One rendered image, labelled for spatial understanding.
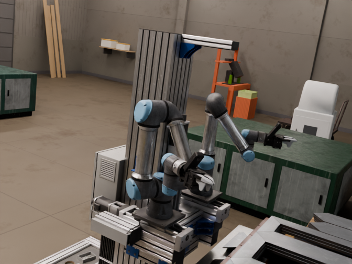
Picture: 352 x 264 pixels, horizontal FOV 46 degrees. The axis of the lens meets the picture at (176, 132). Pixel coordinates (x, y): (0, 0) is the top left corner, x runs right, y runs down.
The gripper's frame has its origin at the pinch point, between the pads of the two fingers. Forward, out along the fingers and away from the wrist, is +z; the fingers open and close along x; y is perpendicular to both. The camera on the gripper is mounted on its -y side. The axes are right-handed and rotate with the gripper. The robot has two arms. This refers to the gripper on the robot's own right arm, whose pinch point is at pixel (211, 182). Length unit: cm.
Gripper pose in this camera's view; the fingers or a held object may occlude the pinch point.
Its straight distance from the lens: 171.7
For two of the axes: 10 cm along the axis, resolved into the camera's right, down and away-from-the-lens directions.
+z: 5.3, 2.7, -8.1
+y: -2.5, 9.6, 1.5
